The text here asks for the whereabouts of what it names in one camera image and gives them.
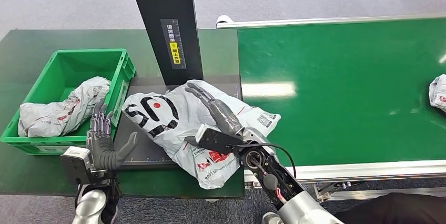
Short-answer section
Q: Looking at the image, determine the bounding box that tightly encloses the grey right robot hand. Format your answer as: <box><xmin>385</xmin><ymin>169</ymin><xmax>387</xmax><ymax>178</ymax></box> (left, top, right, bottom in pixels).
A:
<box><xmin>184</xmin><ymin>82</ymin><xmax>245</xmax><ymax>137</ymax></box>

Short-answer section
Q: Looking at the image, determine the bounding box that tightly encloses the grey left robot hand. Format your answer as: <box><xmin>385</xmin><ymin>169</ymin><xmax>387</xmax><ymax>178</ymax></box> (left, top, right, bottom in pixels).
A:
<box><xmin>85</xmin><ymin>98</ymin><xmax>140</xmax><ymax>171</ymax></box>

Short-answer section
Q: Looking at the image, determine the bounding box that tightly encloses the large white courier bag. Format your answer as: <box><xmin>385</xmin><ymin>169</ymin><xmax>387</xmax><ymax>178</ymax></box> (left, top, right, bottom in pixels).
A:
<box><xmin>121</xmin><ymin>79</ymin><xmax>282</xmax><ymax>191</ymax></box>

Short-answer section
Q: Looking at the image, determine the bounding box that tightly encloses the crumpled grey mailer package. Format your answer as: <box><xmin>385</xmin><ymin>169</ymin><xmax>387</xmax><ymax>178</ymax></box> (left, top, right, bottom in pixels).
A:
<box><xmin>17</xmin><ymin>76</ymin><xmax>112</xmax><ymax>138</ymax></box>

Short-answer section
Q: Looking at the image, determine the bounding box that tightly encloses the green conveyor belt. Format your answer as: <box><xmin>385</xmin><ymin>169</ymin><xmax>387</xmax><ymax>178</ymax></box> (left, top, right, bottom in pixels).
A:
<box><xmin>237</xmin><ymin>17</ymin><xmax>446</xmax><ymax>168</ymax></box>

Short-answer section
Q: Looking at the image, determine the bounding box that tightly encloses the small white red-print package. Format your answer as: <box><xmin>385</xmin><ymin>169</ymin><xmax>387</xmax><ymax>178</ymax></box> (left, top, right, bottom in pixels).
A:
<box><xmin>428</xmin><ymin>73</ymin><xmax>446</xmax><ymax>114</ymax></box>

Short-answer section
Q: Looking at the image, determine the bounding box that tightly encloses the green plastic crate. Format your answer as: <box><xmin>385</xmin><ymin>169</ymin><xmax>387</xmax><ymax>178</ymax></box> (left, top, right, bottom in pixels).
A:
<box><xmin>0</xmin><ymin>48</ymin><xmax>137</xmax><ymax>156</ymax></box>

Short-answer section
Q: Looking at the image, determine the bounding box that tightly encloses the grey shoe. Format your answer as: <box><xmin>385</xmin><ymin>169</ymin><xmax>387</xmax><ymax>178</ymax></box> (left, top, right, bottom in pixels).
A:
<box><xmin>261</xmin><ymin>211</ymin><xmax>285</xmax><ymax>224</ymax></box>

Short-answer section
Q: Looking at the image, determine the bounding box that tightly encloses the black fabric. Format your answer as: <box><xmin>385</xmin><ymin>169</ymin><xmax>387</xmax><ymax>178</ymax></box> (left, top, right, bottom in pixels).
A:
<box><xmin>333</xmin><ymin>192</ymin><xmax>446</xmax><ymax>224</ymax></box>

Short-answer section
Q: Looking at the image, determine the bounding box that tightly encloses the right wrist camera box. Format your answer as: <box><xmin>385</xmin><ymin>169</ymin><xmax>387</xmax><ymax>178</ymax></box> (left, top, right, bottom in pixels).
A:
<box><xmin>185</xmin><ymin>123</ymin><xmax>245</xmax><ymax>156</ymax></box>

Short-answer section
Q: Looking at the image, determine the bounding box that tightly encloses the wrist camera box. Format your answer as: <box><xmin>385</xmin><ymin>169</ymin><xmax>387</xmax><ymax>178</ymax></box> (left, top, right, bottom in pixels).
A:
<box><xmin>185</xmin><ymin>123</ymin><xmax>245</xmax><ymax>156</ymax></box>
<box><xmin>59</xmin><ymin>146</ymin><xmax>95</xmax><ymax>186</ymax></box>

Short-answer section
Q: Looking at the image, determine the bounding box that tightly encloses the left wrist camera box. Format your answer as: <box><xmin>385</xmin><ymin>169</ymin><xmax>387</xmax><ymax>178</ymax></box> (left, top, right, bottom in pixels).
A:
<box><xmin>59</xmin><ymin>146</ymin><xmax>95</xmax><ymax>186</ymax></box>

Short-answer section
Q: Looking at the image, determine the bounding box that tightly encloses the black scanner base plate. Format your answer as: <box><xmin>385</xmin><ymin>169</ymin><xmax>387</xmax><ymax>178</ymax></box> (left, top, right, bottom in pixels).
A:
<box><xmin>113</xmin><ymin>74</ymin><xmax>243</xmax><ymax>171</ymax></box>

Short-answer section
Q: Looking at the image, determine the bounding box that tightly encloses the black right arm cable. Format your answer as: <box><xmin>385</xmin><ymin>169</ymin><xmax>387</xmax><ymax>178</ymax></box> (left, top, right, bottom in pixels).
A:
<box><xmin>239</xmin><ymin>142</ymin><xmax>298</xmax><ymax>180</ymax></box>

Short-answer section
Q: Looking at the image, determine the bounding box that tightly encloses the aluminium conveyor side rail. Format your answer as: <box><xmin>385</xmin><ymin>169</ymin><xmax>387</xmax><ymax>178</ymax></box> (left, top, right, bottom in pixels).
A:
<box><xmin>215</xmin><ymin>14</ymin><xmax>446</xmax><ymax>29</ymax></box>
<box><xmin>244</xmin><ymin>159</ymin><xmax>446</xmax><ymax>184</ymax></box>

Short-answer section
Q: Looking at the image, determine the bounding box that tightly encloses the metal conveyor bracket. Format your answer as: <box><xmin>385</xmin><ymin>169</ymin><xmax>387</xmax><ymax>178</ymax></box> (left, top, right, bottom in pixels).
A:
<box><xmin>311</xmin><ymin>181</ymin><xmax>353</xmax><ymax>203</ymax></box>

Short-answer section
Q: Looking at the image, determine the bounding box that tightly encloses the aluminium conveyor lower rail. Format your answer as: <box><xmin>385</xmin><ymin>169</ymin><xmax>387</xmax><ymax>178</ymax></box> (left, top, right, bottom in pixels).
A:
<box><xmin>327</xmin><ymin>186</ymin><xmax>446</xmax><ymax>201</ymax></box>

